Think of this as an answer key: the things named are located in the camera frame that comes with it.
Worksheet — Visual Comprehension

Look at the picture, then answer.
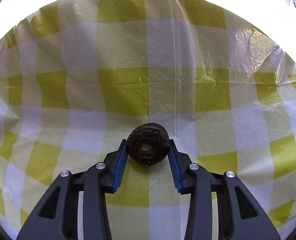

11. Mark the dark brown round fruit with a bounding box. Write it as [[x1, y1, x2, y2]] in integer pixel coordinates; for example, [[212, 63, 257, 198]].
[[126, 122, 170, 167]]

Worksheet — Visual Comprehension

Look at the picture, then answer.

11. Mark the yellow checkered tablecloth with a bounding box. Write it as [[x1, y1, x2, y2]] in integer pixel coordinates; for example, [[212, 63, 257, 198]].
[[0, 0, 296, 239]]

